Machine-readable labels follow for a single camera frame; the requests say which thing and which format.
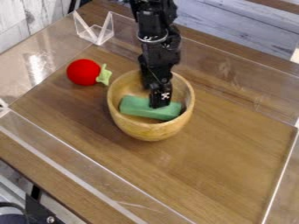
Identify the brown wooden bowl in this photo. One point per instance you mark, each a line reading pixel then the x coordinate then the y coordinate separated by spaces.
pixel 149 129

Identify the black table clamp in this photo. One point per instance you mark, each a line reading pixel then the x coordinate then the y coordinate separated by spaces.
pixel 22 208

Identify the clear acrylic corner bracket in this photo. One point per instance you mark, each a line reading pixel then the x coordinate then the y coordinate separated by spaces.
pixel 98 34

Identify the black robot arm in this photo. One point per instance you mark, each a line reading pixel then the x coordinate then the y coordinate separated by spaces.
pixel 161 39

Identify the clear acrylic tray wall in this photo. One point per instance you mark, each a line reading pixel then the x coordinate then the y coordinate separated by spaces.
pixel 226 171

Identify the red toy tomato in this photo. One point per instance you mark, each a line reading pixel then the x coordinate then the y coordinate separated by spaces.
pixel 85 72

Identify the green rectangular block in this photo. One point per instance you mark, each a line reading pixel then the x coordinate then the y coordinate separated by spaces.
pixel 137 106

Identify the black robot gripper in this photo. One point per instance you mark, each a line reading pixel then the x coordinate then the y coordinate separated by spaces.
pixel 161 55

